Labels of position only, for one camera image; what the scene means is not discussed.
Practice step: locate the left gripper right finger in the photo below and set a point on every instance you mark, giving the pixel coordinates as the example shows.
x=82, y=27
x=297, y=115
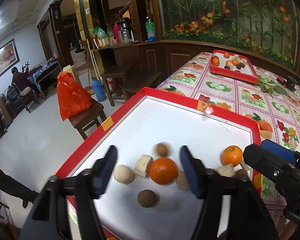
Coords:
x=248, y=216

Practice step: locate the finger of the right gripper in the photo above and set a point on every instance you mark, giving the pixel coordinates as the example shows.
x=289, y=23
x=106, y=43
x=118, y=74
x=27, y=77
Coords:
x=265, y=162
x=279, y=150

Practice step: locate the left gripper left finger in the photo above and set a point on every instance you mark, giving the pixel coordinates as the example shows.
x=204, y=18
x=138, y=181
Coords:
x=49, y=217

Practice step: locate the orange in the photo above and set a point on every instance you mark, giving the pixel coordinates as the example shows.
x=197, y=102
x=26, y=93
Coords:
x=163, y=171
x=215, y=61
x=232, y=155

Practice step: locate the round brown cake piece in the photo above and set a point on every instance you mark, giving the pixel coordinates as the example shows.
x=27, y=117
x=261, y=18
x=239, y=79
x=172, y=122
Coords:
x=123, y=174

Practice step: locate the beige chunk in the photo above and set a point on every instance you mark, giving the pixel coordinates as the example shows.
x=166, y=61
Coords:
x=181, y=181
x=226, y=170
x=142, y=165

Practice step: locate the brown kiwi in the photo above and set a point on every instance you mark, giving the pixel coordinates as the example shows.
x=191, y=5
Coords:
x=146, y=198

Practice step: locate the floral fruit tablecloth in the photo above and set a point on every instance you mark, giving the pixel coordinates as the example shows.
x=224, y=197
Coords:
x=278, y=117

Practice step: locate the black box on table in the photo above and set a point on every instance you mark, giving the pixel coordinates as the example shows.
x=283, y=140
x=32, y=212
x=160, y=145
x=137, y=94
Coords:
x=291, y=83

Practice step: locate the green leafy vegetables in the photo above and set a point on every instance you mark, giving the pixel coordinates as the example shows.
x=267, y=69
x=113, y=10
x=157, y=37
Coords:
x=267, y=85

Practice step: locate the red black device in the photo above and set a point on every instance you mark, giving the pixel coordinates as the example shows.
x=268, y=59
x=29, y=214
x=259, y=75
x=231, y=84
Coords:
x=280, y=80

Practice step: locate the near red tray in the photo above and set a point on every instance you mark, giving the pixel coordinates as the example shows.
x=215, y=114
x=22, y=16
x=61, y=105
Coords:
x=148, y=132

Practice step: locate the red tray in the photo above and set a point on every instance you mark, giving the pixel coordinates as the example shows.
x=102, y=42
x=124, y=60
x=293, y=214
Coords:
x=234, y=66
x=148, y=132

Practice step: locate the wooden stool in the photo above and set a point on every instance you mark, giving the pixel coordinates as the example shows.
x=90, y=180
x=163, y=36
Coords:
x=87, y=118

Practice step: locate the far red tray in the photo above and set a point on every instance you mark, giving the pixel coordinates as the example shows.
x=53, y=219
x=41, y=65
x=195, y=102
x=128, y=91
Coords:
x=234, y=66

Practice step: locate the orange plastic bag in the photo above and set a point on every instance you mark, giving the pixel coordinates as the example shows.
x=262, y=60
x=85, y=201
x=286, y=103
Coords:
x=72, y=98

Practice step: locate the blue water bottle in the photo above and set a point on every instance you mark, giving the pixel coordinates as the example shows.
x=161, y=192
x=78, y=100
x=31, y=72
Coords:
x=98, y=89

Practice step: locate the person in red coat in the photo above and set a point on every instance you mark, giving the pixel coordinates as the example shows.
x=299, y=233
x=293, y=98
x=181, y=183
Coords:
x=21, y=81

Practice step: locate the green plastic bottle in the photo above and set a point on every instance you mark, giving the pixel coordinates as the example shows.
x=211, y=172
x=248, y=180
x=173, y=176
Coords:
x=150, y=28

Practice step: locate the black thermos jug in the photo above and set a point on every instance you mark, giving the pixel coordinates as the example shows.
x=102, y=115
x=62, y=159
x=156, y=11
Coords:
x=126, y=30

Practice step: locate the framed wall painting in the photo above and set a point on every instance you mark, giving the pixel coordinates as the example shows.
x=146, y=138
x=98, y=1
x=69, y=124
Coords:
x=8, y=56

